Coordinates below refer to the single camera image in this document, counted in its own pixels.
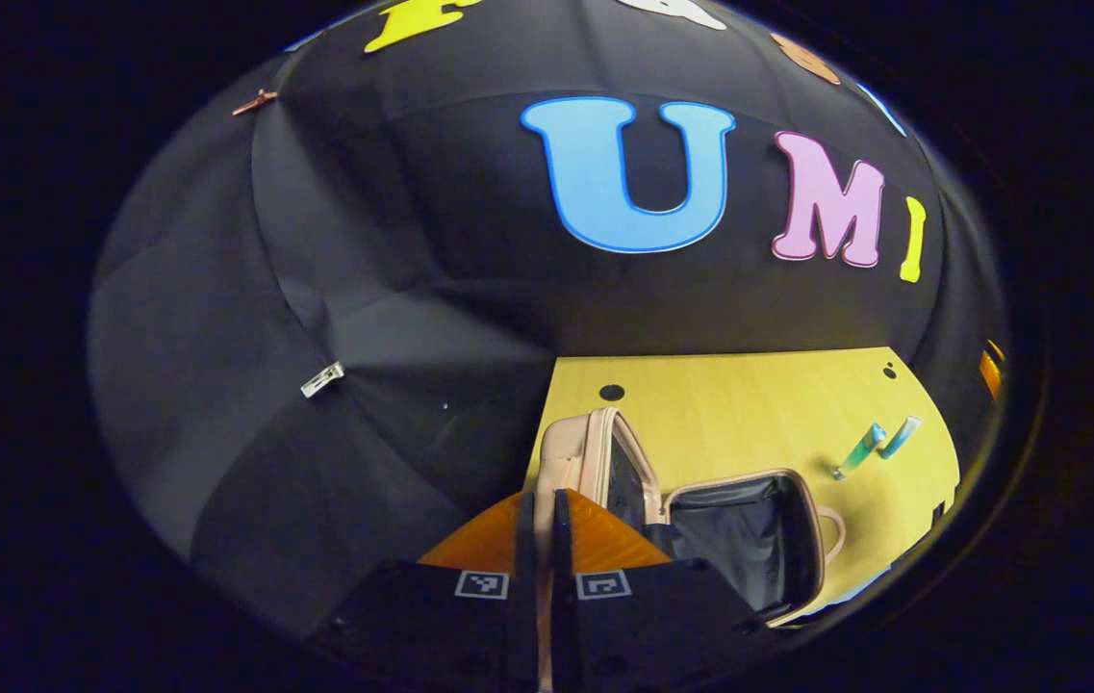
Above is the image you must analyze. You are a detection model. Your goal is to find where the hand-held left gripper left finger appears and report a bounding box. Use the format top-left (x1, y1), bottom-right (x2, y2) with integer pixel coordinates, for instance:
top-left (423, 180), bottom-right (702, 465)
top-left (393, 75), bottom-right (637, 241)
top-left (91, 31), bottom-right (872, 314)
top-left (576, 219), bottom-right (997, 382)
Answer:
top-left (311, 489), bottom-right (540, 693)

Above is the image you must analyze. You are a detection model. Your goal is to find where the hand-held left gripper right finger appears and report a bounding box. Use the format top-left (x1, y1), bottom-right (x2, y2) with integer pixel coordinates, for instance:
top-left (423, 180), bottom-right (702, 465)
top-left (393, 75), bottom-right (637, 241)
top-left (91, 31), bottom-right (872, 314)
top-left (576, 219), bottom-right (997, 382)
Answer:
top-left (551, 487), bottom-right (771, 693)

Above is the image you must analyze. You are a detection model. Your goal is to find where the blue white skin care tube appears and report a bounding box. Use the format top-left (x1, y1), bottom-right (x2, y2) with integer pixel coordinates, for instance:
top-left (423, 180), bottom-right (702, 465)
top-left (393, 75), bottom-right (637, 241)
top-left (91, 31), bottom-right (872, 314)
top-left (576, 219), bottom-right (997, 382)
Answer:
top-left (878, 416), bottom-right (924, 461)

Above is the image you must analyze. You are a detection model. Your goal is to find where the blue skin care bottle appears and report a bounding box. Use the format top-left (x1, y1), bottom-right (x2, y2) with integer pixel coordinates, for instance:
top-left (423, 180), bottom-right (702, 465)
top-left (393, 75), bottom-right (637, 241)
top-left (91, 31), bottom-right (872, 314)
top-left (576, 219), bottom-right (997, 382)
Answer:
top-left (832, 423), bottom-right (888, 481)

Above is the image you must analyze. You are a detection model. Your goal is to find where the white clip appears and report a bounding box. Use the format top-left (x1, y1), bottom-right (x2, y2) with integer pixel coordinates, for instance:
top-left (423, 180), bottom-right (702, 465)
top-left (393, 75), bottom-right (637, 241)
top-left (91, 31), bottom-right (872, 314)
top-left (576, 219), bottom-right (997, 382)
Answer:
top-left (300, 361), bottom-right (346, 399)

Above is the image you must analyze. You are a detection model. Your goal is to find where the black backdrop cloth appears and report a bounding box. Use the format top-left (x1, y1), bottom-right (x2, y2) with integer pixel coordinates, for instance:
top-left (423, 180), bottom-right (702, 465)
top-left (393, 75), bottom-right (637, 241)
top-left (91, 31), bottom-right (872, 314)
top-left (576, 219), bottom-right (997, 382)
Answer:
top-left (89, 0), bottom-right (1009, 636)

